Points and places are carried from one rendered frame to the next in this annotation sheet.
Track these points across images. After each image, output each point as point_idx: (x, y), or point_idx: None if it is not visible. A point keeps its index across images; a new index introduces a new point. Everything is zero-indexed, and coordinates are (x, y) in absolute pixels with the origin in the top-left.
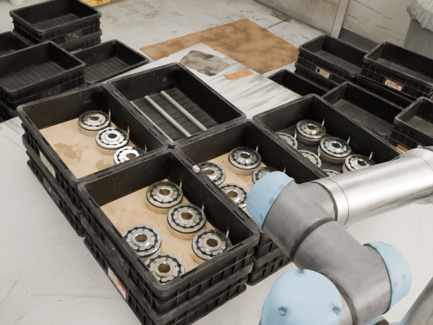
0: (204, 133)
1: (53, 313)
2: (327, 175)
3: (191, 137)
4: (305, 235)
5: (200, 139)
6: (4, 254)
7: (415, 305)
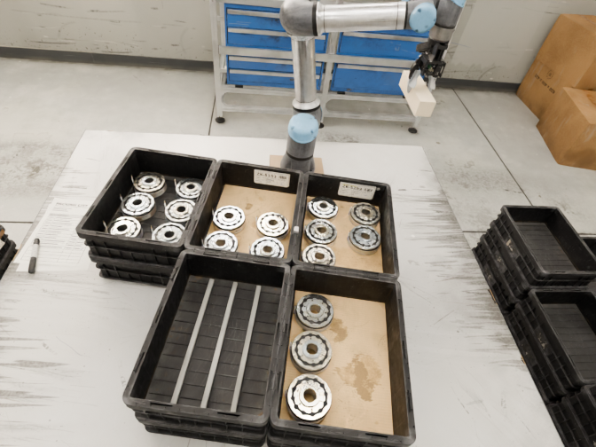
0: (246, 258)
1: (421, 282)
2: (211, 170)
3: (263, 262)
4: (432, 0)
5: (258, 254)
6: (441, 350)
7: (310, 81)
